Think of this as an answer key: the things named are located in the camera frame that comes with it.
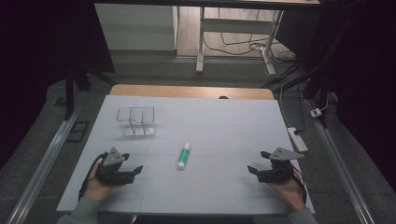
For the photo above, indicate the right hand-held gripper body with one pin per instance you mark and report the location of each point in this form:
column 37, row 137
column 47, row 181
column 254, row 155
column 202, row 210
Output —
column 277, row 172

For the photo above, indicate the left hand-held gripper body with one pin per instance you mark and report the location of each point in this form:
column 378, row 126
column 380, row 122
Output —
column 109, row 174

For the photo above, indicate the clear plastic organizer box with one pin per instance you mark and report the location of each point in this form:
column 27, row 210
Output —
column 137, row 121

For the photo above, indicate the green and white tube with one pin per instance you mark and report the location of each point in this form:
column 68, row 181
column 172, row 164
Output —
column 183, row 155

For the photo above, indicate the person's left hand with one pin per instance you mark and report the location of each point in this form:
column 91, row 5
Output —
column 96, row 186

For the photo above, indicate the person's right hand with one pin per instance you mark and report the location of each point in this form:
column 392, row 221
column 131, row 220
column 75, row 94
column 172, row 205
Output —
column 289, row 190

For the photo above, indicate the white power strip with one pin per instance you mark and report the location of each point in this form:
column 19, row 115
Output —
column 297, row 139

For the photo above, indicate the small white adapter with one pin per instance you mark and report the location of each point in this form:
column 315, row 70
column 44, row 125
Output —
column 316, row 113

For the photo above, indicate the white table cover sheet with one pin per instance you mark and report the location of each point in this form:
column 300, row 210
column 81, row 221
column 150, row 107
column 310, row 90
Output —
column 202, row 130

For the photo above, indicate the black metal stand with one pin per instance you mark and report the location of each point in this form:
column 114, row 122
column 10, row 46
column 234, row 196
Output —
column 71, row 90

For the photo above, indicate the wooden table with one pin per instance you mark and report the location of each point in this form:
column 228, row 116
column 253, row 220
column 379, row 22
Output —
column 186, row 91

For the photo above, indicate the white cabinet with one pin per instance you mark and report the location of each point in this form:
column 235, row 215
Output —
column 137, row 28

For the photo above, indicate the aluminium rail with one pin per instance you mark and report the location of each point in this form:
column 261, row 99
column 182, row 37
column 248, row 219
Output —
column 43, row 165
column 341, row 171

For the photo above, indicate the white desk frame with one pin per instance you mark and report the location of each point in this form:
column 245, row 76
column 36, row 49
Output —
column 238, row 25

